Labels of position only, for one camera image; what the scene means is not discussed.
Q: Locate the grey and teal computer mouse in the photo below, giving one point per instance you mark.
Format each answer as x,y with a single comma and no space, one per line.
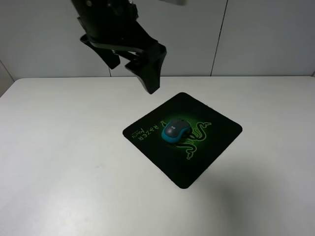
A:
174,130

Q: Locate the black green Razer mouse pad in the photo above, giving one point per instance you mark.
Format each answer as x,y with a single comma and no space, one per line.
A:
183,162

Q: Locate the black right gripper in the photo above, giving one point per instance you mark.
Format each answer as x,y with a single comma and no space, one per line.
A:
112,25

